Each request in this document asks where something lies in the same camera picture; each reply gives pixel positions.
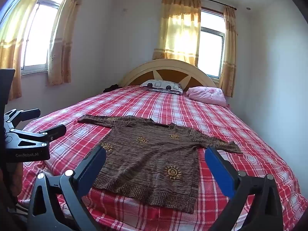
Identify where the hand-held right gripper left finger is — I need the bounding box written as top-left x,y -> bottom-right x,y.
26,146 -> 107,231

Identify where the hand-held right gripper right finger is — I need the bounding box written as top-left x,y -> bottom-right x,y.
204,147 -> 284,231

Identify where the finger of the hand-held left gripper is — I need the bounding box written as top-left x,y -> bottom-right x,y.
8,124 -> 67,148
4,108 -> 40,127

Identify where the brown knitted sun-pattern sweater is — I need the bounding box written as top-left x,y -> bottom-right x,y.
77,114 -> 243,214

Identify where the bed with red plaid sheet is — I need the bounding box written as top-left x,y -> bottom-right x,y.
17,84 -> 302,231

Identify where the yellow curtain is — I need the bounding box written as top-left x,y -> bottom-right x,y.
0,0 -> 49,101
218,5 -> 237,98
47,0 -> 90,86
152,0 -> 202,67

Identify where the pink pillow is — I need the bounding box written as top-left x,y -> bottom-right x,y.
186,86 -> 227,107

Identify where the grey-framed window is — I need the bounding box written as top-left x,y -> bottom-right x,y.
20,0 -> 73,75
197,9 -> 225,79

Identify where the dark cloth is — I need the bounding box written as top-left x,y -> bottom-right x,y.
103,84 -> 119,93

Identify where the white patterned pillow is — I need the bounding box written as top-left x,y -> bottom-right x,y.
140,79 -> 184,94

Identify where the cream and brown wooden headboard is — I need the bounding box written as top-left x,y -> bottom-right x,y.
119,58 -> 217,88

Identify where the dark curtain rod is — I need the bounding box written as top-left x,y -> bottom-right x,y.
160,0 -> 237,10

